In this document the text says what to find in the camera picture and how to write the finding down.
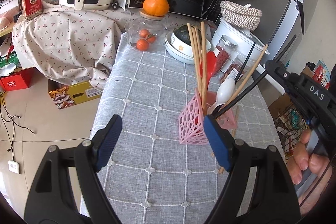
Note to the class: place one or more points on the red-label nut jar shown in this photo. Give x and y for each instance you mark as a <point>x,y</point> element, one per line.
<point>31,8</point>

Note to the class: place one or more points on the woven rope basket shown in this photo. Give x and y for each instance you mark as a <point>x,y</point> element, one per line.
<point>245,17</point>

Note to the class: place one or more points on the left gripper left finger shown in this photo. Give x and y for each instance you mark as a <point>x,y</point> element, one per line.
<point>105,141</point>

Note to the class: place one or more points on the black wire rack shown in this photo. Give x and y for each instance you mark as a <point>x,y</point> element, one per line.
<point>289,125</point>

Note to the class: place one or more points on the cherry print cloth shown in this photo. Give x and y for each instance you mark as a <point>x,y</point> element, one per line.
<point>71,46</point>

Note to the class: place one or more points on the grey checked tablecloth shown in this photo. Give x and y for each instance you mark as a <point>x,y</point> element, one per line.
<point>162,169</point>

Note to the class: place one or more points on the large orange tangerine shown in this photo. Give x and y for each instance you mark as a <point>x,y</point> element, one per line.
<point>156,7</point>

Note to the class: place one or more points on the pink perforated utensil holder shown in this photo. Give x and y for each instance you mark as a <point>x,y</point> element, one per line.
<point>190,122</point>

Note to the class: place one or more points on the white ceramic bowls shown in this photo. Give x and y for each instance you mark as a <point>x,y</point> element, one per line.
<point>178,49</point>

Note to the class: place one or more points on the yellow cardboard box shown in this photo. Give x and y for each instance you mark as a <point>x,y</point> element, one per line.
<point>64,96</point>

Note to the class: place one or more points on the red plastic spoon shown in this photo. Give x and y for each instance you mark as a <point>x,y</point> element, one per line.
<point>211,61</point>

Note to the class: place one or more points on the person's right hand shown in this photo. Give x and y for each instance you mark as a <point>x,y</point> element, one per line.
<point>321,194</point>

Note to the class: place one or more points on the black chopstick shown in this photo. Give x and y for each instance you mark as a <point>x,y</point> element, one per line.
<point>217,113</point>

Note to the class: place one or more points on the green pumpkin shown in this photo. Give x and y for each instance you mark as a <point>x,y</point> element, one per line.
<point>182,33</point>

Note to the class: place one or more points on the red-label goji jar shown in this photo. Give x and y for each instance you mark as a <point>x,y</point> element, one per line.
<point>234,69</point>

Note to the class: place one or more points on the white plastic spoon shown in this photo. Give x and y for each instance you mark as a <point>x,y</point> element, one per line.
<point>224,93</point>

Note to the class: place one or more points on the clear jar silver lid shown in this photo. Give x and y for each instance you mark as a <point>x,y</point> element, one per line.
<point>223,51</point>

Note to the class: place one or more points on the red box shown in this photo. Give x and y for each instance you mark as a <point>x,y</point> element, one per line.
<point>18,80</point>

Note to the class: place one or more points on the white electric pot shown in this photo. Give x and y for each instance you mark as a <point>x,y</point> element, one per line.
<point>246,42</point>

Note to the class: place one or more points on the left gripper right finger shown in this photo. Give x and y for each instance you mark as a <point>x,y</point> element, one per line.
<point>221,142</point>

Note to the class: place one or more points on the wooden chopstick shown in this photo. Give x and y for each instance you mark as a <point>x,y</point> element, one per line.
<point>245,79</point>
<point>204,68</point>

